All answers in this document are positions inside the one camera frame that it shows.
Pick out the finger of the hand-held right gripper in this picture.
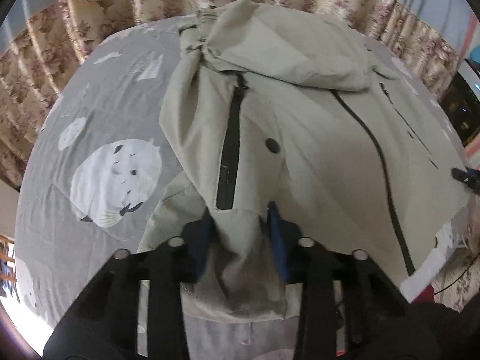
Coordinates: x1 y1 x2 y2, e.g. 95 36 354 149
451 166 480 196

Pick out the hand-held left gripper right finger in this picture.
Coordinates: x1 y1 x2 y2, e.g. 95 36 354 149
266 202 440 360

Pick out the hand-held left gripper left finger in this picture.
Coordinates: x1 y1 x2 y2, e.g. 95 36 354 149
43 220 216 360

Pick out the light green zip jacket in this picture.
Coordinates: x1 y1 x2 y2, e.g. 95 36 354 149
137 0 473 321

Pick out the dark cabinet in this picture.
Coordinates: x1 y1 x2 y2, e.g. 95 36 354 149
439 69 480 148

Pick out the bed with grey animal-print sheet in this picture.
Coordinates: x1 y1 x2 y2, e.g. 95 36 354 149
15 17 469 360

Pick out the wooden chair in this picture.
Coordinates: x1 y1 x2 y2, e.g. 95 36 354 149
0 234 19 302

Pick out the blue curtain with floral hem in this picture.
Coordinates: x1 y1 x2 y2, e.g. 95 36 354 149
0 0 462 188

